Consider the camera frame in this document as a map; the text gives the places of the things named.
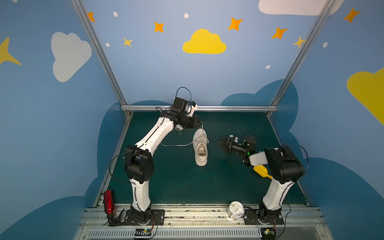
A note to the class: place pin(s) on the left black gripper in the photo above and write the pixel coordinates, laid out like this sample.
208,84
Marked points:
192,121

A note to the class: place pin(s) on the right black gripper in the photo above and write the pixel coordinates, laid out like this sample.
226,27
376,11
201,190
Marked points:
231,145

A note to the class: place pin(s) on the white shoelace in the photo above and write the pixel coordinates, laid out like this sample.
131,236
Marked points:
202,138

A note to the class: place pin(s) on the white sneaker shoe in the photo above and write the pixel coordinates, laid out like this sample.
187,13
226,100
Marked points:
200,150

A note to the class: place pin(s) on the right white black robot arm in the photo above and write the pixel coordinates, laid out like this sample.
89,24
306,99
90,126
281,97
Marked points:
286,169

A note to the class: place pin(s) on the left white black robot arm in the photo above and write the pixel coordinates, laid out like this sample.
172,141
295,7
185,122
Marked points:
140,167

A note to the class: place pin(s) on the round sunflower label canister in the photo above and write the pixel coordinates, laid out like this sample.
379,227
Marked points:
179,128

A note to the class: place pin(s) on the yellow plastic scoop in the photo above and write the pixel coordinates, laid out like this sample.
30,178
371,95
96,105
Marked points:
262,171

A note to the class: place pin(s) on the right small circuit board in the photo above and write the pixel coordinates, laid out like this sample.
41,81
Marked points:
268,234

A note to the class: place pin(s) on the small circuit board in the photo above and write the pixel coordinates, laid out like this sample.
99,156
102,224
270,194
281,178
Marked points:
268,234
142,234

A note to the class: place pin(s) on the red bottle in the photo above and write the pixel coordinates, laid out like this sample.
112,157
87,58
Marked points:
109,204

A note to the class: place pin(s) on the left small circuit board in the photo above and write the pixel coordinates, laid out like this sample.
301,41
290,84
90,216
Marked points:
142,234

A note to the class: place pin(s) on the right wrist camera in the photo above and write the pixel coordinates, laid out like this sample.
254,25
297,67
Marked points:
233,139

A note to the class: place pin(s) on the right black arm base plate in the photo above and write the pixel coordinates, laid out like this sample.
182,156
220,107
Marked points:
263,217

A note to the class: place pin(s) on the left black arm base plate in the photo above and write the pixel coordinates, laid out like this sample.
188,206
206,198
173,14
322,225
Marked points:
135,217

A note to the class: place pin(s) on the aluminium front rail base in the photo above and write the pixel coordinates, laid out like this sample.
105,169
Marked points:
208,222

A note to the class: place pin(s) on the aluminium frame left post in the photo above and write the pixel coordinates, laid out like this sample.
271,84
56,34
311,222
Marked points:
88,26

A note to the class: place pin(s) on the aluminium frame post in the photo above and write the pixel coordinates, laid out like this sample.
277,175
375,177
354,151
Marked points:
88,26
311,37

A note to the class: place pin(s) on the aluminium frame right post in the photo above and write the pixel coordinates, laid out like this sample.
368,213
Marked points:
311,37

